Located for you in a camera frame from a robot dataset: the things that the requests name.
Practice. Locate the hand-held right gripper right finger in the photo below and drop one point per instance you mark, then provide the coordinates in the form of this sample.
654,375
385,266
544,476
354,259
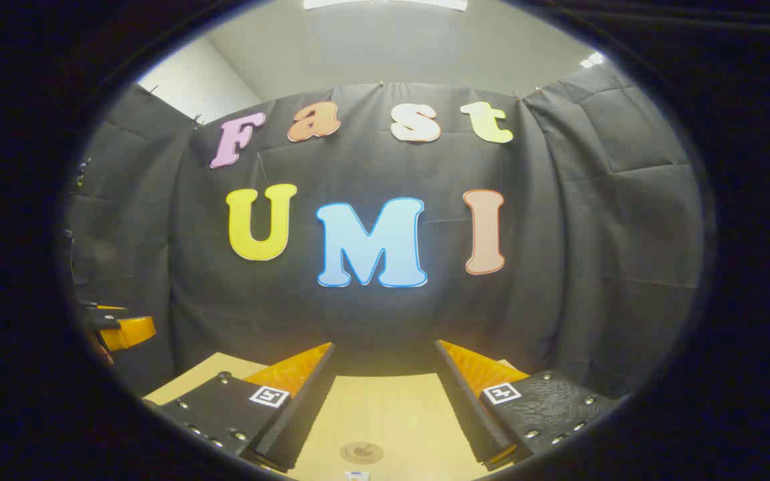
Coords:
472,414

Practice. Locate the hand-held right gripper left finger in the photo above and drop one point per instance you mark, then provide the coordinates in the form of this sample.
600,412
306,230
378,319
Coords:
298,414

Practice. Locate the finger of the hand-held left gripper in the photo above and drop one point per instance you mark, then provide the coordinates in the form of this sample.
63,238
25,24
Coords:
127,332

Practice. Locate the round cork coaster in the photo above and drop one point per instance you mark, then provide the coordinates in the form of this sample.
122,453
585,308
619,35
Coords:
361,452

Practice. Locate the white toothpaste tube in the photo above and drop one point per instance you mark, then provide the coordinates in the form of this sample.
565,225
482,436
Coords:
356,476

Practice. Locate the wooden desktop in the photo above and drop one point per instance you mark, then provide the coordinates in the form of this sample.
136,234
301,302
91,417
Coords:
385,414

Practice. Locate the black backdrop cloth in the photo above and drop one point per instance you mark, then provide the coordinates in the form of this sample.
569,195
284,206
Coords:
559,267

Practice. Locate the small ceiling light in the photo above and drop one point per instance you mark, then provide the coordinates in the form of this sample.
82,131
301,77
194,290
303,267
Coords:
592,60

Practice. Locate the long ceiling light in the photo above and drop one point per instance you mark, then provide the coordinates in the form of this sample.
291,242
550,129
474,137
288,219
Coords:
385,3

